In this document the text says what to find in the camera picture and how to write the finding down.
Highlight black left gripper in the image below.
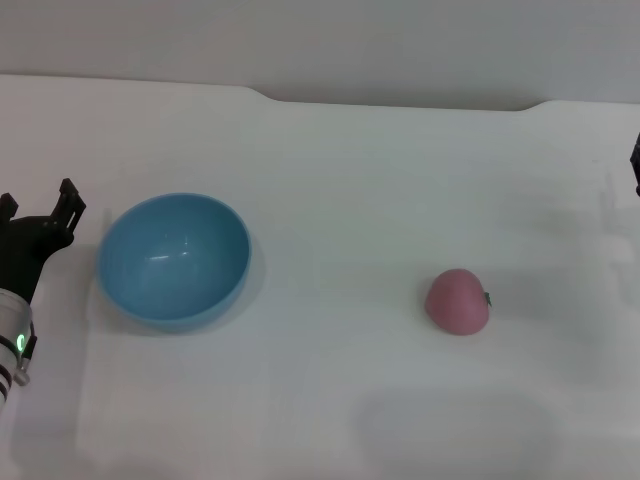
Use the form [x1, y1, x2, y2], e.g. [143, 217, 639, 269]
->
[0, 178, 87, 307]

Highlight blue plastic bowl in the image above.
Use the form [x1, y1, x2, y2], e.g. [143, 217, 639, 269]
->
[95, 192, 252, 334]

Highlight pink peach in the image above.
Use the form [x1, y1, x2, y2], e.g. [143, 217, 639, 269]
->
[424, 268, 494, 337]

